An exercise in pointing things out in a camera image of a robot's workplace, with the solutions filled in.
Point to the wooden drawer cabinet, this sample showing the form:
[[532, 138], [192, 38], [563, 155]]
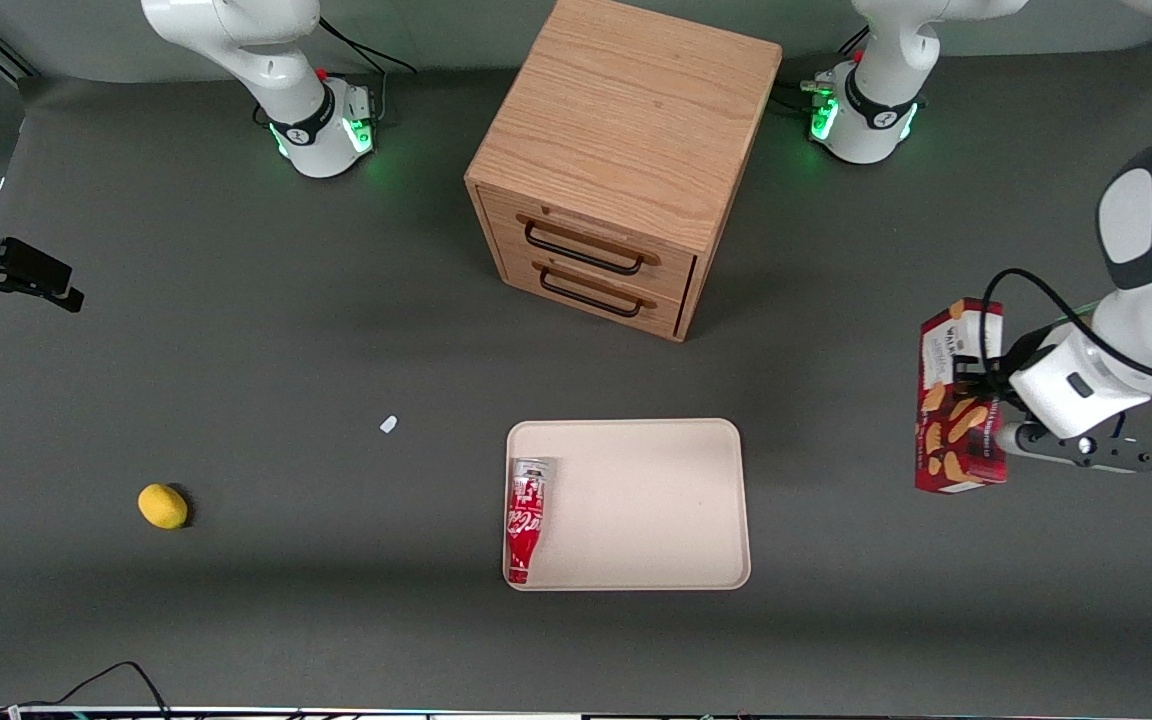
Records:
[[626, 110]]

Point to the red cookie box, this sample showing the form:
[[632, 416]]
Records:
[[956, 440]]

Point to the beige plastic tray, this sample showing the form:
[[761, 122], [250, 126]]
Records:
[[646, 510]]

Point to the red cola bottle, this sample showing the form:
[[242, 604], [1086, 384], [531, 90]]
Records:
[[526, 515]]

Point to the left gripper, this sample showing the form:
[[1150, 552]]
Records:
[[998, 379]]

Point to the yellow lemon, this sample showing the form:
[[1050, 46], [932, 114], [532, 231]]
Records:
[[162, 506]]

